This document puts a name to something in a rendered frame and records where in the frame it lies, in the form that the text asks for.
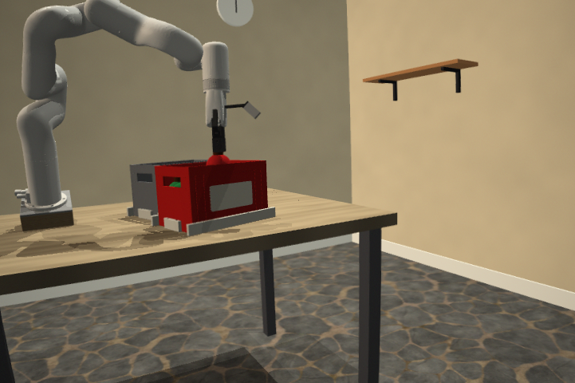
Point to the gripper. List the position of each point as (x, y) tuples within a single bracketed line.
[(216, 111)]

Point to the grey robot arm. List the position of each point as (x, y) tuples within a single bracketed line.
[(41, 77)]

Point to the green bottle with dark red label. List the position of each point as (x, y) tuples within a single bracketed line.
[(176, 182)]

